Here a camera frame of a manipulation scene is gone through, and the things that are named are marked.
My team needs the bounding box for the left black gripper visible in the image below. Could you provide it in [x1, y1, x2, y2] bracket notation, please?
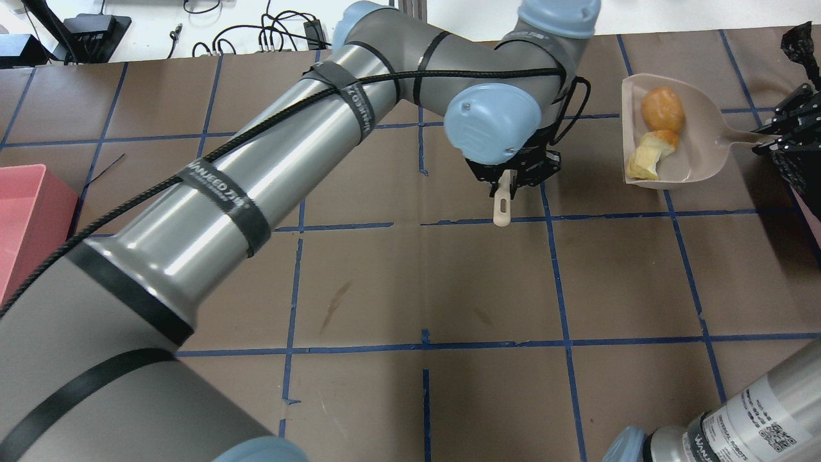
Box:
[466, 146, 562, 193]

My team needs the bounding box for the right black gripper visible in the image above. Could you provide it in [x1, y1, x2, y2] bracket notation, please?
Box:
[752, 83, 820, 156]

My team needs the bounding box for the beige plastic dustpan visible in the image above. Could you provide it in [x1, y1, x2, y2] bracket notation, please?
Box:
[622, 73, 776, 190]

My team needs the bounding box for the yellow sponge chunk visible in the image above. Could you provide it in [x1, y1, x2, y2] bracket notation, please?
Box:
[625, 130, 680, 181]

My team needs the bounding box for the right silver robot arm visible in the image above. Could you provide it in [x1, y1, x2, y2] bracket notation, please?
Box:
[604, 74, 820, 461]

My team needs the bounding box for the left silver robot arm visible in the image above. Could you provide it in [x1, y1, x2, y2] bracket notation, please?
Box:
[2, 1, 601, 461]

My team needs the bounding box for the black bag lined bin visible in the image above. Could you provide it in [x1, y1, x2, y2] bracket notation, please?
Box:
[770, 21, 820, 219]

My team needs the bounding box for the pink plastic bin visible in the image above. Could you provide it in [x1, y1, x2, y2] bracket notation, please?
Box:
[1, 164, 78, 302]

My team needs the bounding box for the black power adapter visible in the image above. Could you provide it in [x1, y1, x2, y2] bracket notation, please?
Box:
[304, 19, 328, 50]

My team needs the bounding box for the black laptop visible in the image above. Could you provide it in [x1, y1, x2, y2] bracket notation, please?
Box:
[1, 1, 132, 69]

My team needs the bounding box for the black cable bundle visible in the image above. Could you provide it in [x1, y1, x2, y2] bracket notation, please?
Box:
[167, 0, 341, 58]

